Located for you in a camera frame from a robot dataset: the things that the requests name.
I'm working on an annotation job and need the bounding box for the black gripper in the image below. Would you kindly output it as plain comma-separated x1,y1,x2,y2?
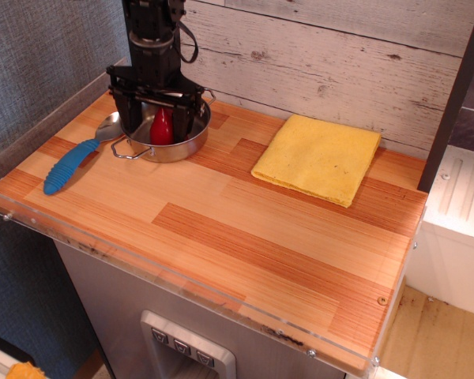
106,39,205,141

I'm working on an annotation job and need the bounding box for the red toy pepper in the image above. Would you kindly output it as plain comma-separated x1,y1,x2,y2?
149,107,175,145

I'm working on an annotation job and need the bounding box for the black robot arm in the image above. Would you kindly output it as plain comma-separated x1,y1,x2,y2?
107,1,205,143

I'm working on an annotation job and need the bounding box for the small steel pot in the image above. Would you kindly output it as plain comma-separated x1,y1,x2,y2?
111,88,216,163

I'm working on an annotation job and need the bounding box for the clear acrylic edge guard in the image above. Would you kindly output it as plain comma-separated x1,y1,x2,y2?
0,179,426,377

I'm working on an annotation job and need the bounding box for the yellow folded cloth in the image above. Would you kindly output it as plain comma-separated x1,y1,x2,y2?
251,114,381,208

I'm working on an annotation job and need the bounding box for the grey toy cabinet front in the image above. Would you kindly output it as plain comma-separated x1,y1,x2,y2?
55,242,345,378

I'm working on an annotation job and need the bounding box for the silver dispenser panel with buttons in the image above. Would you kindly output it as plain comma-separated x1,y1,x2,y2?
141,310,237,378

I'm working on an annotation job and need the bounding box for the yellow object bottom left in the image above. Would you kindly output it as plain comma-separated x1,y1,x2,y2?
6,362,47,379

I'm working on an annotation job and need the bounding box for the white toy sink unit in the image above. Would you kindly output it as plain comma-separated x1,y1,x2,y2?
405,146,474,313

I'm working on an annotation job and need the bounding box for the blue handled metal spoon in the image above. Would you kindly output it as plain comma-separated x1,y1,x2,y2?
43,111,122,195

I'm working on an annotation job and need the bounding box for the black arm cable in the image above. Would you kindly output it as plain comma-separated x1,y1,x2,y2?
176,21,199,64

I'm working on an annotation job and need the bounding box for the dark vertical post right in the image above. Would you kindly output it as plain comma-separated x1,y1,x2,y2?
417,27,474,193

